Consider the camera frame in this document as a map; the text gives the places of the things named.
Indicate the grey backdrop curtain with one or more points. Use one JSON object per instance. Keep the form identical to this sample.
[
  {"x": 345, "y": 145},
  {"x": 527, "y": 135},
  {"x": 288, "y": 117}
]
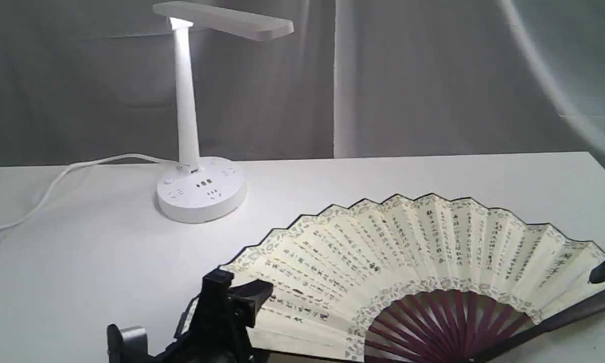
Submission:
[{"x": 88, "y": 79}]

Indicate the white desk lamp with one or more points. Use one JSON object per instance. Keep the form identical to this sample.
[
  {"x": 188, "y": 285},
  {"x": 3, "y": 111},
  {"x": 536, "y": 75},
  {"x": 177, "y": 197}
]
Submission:
[{"x": 201, "y": 189}]

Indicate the paper folding fan purple ribs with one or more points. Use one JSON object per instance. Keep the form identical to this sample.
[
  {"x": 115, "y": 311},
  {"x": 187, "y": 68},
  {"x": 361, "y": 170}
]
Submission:
[{"x": 417, "y": 280}]

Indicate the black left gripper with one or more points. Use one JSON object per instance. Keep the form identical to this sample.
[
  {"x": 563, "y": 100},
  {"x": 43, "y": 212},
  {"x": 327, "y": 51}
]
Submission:
[{"x": 219, "y": 324}]

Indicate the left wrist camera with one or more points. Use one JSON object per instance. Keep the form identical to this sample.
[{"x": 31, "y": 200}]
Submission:
[{"x": 127, "y": 345}]

